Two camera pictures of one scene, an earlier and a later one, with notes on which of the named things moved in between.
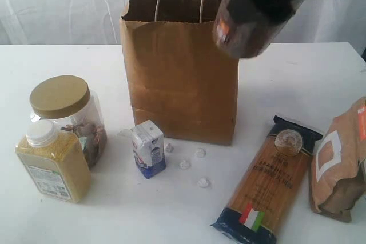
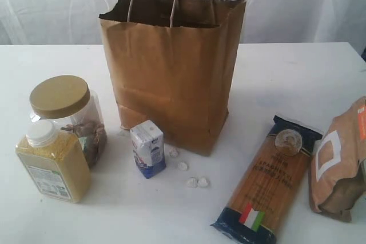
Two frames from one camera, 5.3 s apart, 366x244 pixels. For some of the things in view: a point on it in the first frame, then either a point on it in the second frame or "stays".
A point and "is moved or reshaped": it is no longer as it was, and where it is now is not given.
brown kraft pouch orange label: (337, 181) stays
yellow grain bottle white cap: (57, 163) stays
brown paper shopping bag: (184, 85) is moved or reshaped
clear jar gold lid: (67, 101) stays
